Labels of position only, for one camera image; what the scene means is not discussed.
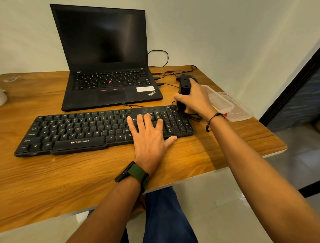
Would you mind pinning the person's right hand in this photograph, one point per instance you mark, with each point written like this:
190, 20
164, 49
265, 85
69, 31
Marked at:
197, 100

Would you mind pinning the person's left hand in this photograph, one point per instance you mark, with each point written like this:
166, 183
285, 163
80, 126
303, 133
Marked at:
148, 145

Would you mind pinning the black cleaning brush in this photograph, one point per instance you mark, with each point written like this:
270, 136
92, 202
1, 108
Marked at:
185, 86

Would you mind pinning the clear plastic box red latches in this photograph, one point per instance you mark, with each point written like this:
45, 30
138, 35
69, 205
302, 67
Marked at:
220, 100

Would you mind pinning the clear plastic box lid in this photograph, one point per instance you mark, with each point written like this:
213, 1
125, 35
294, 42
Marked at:
240, 112

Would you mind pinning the black keyboard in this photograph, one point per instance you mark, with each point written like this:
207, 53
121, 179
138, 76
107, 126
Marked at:
75, 130

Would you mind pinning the person's left forearm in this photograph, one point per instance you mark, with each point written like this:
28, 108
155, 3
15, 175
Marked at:
105, 215

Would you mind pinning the person's right forearm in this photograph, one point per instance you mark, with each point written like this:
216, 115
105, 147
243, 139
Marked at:
262, 180

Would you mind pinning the person's bare foot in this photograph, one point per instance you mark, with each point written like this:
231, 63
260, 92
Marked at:
138, 206

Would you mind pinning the person's blue jeans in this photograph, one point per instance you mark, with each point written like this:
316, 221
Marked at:
165, 217

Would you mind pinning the black computer mouse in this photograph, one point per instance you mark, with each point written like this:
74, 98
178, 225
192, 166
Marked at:
178, 78

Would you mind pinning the white seat chair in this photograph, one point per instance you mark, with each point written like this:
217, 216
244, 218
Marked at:
82, 216

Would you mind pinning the black laptop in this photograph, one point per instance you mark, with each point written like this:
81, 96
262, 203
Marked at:
100, 35

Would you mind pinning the small plastic wrapper scrap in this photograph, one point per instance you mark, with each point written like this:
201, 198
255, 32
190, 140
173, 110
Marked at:
10, 79

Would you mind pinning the white plant pot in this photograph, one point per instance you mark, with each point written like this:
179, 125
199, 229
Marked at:
2, 97

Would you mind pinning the black door frame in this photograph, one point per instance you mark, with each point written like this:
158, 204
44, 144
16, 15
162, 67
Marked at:
292, 92

